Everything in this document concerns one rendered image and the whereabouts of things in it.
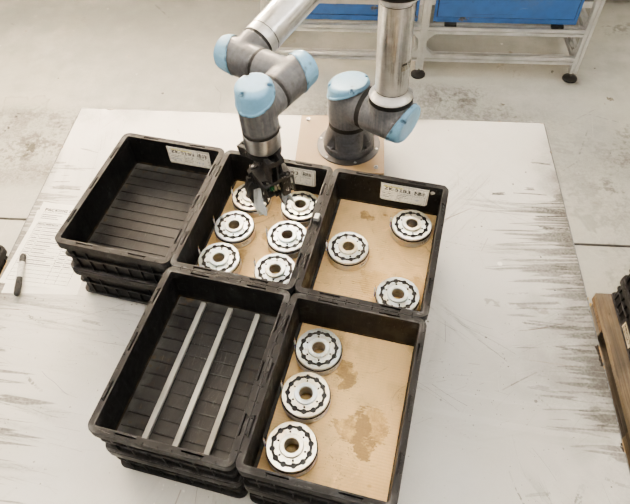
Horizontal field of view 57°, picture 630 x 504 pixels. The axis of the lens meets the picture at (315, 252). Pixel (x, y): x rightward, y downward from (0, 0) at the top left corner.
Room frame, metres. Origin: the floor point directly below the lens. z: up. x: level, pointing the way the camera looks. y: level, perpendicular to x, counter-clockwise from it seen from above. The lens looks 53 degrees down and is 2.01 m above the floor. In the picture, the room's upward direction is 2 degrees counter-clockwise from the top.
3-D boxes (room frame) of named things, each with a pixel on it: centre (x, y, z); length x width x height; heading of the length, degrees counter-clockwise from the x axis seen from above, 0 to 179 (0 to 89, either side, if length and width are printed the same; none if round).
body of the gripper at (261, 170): (0.88, 0.09, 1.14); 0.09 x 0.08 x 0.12; 29
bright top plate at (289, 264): (0.82, 0.10, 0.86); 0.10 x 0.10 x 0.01
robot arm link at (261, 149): (0.89, 0.09, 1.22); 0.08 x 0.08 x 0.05
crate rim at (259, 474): (0.48, -0.04, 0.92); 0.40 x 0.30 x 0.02; 164
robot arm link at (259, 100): (0.89, 0.10, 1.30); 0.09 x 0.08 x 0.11; 141
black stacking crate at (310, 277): (0.86, -0.15, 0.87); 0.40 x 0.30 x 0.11; 164
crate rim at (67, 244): (1.03, 0.43, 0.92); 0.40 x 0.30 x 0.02; 164
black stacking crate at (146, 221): (1.03, 0.43, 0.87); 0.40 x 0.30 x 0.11; 164
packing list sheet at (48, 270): (1.05, 0.74, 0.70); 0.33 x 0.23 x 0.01; 174
